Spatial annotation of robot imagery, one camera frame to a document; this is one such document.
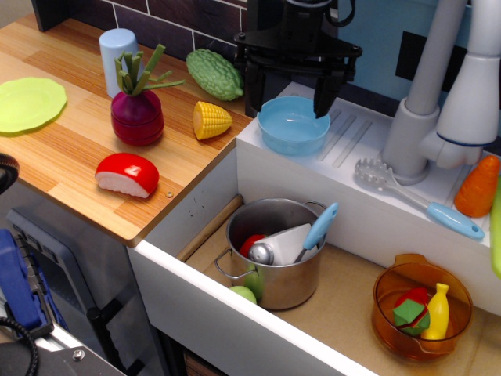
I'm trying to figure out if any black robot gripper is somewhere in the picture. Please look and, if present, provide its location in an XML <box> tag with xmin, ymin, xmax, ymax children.
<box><xmin>234</xmin><ymin>1</ymin><xmax>362</xmax><ymax>118</ymax></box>

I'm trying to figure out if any light blue plastic bowl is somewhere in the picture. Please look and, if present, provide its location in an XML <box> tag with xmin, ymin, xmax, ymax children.
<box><xmin>258</xmin><ymin>96</ymin><xmax>331</xmax><ymax>157</ymax></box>

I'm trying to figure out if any orange transparent bowl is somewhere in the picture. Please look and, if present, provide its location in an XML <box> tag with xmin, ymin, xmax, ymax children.
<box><xmin>372</xmin><ymin>254</ymin><xmax>473</xmax><ymax>361</ymax></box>

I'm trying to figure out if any green toy bitter gourd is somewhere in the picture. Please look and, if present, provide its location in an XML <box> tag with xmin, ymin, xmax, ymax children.
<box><xmin>186</xmin><ymin>49</ymin><xmax>244</xmax><ymax>101</ymax></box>

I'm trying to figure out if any yellow toy corn half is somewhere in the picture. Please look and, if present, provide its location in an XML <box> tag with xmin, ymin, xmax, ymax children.
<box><xmin>193</xmin><ymin>101</ymin><xmax>232</xmax><ymax>140</ymax></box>

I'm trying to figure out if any light blue backboard panel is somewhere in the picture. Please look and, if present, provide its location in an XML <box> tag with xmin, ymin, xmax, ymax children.
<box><xmin>337</xmin><ymin>0</ymin><xmax>473</xmax><ymax>103</ymax></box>

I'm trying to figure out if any purple toy beet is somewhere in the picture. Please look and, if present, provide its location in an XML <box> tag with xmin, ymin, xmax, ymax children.
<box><xmin>110</xmin><ymin>44</ymin><xmax>185</xmax><ymax>146</ymax></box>

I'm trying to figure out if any grey toy faucet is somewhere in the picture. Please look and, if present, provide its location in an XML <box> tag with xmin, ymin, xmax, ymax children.
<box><xmin>381</xmin><ymin>0</ymin><xmax>501</xmax><ymax>186</ymax></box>

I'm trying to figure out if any red toy tomato in pot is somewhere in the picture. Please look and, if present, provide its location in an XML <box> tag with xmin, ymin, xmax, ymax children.
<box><xmin>240</xmin><ymin>234</ymin><xmax>265</xmax><ymax>258</ymax></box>

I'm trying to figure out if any silver toy shaker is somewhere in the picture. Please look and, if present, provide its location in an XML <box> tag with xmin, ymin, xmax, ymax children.
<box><xmin>247</xmin><ymin>243</ymin><xmax>274</xmax><ymax>265</ymax></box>

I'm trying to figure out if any light blue plastic cup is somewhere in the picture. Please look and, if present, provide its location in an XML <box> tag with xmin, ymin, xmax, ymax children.
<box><xmin>98</xmin><ymin>27</ymin><xmax>140</xmax><ymax>99</ymax></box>

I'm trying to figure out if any white toy sink unit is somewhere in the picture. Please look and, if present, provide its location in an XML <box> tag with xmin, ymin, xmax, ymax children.
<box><xmin>128</xmin><ymin>99</ymin><xmax>500</xmax><ymax>375</ymax></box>

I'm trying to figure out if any red white toy sushi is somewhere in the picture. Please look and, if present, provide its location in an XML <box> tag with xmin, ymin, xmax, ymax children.
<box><xmin>95</xmin><ymin>153</ymin><xmax>160</xmax><ymax>198</ymax></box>

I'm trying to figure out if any stainless steel pot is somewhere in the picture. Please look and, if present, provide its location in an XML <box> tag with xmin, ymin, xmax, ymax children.
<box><xmin>214</xmin><ymin>198</ymin><xmax>326</xmax><ymax>310</ymax></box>

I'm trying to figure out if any green toy apple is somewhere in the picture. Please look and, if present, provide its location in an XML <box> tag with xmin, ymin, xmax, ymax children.
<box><xmin>229</xmin><ymin>286</ymin><xmax>258</xmax><ymax>304</ymax></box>

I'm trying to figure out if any orange toy carrot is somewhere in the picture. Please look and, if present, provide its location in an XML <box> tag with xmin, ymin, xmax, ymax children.
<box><xmin>454</xmin><ymin>155</ymin><xmax>500</xmax><ymax>218</ymax></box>

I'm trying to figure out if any green toy item right edge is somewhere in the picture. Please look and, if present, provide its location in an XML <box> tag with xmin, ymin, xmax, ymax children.
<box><xmin>489</xmin><ymin>184</ymin><xmax>501</xmax><ymax>278</ymax></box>

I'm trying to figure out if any green red toy vegetable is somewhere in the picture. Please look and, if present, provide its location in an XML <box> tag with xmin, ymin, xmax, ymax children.
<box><xmin>392</xmin><ymin>287</ymin><xmax>430</xmax><ymax>337</ymax></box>

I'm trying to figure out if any green plastic plate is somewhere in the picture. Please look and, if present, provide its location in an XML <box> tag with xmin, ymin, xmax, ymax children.
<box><xmin>1</xmin><ymin>78</ymin><xmax>67</xmax><ymax>134</ymax></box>

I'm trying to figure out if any yellow toy bottle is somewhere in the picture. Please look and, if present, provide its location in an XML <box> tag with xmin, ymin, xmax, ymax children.
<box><xmin>420</xmin><ymin>283</ymin><xmax>449</xmax><ymax>341</ymax></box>

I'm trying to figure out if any blue clamp tool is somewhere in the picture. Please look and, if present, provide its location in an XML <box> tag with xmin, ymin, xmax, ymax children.
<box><xmin>1</xmin><ymin>229</ymin><xmax>68</xmax><ymax>338</ymax></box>

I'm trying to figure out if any pasta spoon blue handle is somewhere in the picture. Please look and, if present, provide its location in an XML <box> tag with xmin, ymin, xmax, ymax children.
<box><xmin>355</xmin><ymin>158</ymin><xmax>485</xmax><ymax>240</ymax></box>

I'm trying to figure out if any blue handled utensil in pot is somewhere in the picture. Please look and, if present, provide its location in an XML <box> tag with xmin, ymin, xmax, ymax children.
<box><xmin>294</xmin><ymin>203</ymin><xmax>338</xmax><ymax>263</ymax></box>

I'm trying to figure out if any black cable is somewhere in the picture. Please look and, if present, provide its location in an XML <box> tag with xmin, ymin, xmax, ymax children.
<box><xmin>0</xmin><ymin>315</ymin><xmax>40</xmax><ymax>376</ymax></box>

